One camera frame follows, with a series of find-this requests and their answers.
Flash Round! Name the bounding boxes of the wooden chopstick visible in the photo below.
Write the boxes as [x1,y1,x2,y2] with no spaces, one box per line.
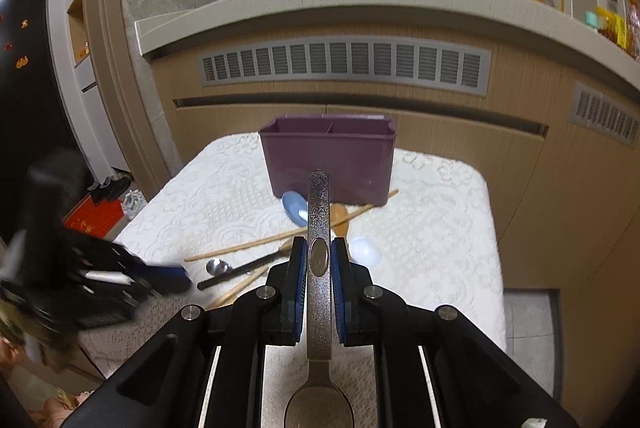
[206,266,269,311]
[183,204,376,263]

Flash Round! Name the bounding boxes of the yellow seasoning packages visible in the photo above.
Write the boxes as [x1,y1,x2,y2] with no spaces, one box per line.
[584,4,639,61]

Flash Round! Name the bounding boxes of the white lace tablecloth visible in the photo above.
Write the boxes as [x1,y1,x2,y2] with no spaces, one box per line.
[77,131,508,428]

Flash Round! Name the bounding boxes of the wooden spoon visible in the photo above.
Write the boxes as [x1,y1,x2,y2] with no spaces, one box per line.
[330,203,348,237]

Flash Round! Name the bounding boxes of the black handled spoon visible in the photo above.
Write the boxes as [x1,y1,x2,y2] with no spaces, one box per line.
[196,246,292,291]

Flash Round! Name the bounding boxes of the small grey ventilation grille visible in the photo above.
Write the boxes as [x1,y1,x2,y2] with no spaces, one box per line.
[568,82,639,148]

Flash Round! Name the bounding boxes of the white sneakers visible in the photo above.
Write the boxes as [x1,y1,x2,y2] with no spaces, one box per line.
[120,189,146,221]

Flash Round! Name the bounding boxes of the blue plastic spoon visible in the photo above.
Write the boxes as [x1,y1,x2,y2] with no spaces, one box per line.
[281,191,308,228]

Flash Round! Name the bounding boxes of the red door mat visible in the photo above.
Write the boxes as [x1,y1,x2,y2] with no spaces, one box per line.
[63,195,124,239]

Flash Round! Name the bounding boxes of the purple plastic utensil holder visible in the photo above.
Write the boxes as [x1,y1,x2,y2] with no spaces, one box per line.
[259,114,396,206]

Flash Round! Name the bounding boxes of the grey stone countertop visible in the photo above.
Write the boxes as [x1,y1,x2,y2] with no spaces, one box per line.
[134,0,639,88]

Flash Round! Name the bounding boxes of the dark textured handle steel spoon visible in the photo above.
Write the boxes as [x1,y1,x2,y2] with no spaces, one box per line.
[284,170,354,427]

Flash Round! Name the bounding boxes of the white cabinet with shelf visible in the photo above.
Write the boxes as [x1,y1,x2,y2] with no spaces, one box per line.
[46,0,128,182]

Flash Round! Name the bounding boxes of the black refrigerator with magnets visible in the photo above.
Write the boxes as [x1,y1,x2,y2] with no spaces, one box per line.
[0,0,78,242]

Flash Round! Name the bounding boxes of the black shoes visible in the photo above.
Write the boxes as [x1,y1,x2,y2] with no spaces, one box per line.
[88,169,134,205]

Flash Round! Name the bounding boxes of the white plastic spoon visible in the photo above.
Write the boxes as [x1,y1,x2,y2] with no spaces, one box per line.
[347,237,382,269]

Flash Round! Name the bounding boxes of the person's hand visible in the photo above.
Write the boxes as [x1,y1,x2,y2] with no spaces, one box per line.
[1,337,91,428]

